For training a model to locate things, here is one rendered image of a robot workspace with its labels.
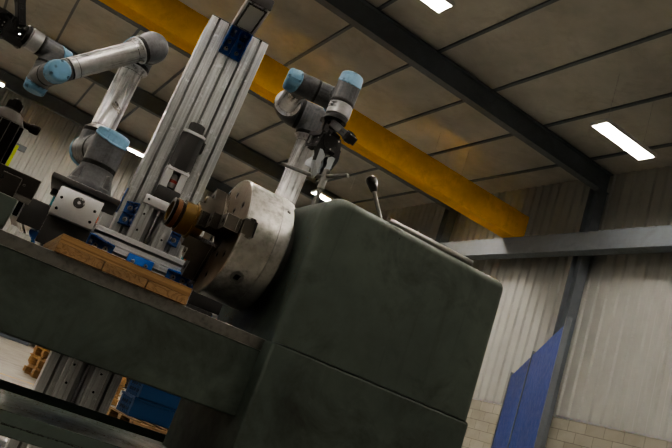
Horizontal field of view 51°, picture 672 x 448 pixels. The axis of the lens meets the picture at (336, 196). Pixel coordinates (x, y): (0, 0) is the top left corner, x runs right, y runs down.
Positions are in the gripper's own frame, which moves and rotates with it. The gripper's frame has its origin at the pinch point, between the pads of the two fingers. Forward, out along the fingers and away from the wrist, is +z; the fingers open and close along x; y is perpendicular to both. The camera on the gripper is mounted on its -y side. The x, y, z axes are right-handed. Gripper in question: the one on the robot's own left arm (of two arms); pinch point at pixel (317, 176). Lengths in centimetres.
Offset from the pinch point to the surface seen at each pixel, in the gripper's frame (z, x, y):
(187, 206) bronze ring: 28.0, 37.2, -4.7
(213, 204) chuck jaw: 23.3, 28.5, -0.7
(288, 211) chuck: 19.6, 18.0, -18.2
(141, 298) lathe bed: 53, 45, -17
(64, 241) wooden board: 49, 64, -13
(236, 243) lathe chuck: 33.3, 29.1, -19.1
